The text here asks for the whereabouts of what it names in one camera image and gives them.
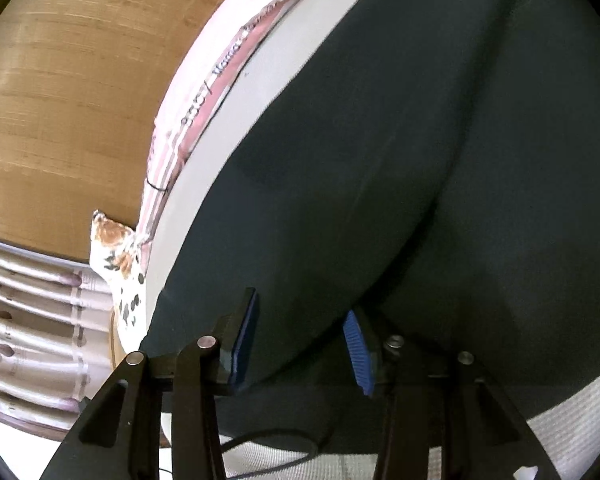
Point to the floral pillow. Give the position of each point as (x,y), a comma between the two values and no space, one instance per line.
(122,270)

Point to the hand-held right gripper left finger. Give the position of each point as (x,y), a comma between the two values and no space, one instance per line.
(243,350)

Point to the light wooden stool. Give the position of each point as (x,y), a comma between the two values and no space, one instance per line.
(115,345)

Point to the black pants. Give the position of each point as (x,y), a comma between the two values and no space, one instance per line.
(360,170)

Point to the brown wooden headboard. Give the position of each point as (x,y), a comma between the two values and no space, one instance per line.
(75,90)

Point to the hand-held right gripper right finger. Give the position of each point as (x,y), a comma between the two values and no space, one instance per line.
(358,355)

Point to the pink striped quilt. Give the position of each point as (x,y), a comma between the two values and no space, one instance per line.
(215,75)

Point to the grey woven mattress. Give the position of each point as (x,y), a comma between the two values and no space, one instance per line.
(285,60)

